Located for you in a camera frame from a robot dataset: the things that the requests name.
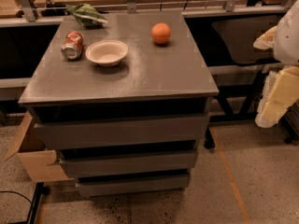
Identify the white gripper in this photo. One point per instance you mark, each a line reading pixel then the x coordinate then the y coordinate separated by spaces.
pixel 287 37

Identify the grey bottom drawer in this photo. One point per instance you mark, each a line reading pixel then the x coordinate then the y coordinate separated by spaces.
pixel 135 185

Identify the grey drawer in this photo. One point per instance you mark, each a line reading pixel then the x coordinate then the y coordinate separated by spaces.
pixel 71 135
pixel 130 164
pixel 135 185

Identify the grey top drawer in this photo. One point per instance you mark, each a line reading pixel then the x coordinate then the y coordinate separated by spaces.
pixel 71 135

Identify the grey drawer cabinet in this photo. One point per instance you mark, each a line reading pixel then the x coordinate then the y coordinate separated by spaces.
pixel 152 81

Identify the grey middle drawer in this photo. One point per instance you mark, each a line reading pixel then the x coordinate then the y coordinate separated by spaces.
pixel 130 164

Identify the dark side table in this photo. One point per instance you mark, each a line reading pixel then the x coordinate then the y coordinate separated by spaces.
pixel 241 42

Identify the orange fruit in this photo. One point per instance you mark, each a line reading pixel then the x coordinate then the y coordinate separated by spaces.
pixel 160 33

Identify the white paper bowl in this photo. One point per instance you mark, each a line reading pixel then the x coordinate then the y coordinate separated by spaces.
pixel 106 53

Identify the green chip bag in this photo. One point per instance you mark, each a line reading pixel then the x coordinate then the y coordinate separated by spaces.
pixel 86 15

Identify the crushed red soda can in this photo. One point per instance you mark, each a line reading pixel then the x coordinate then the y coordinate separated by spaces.
pixel 73 45

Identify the brown cardboard box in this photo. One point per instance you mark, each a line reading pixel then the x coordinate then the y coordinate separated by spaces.
pixel 41 164

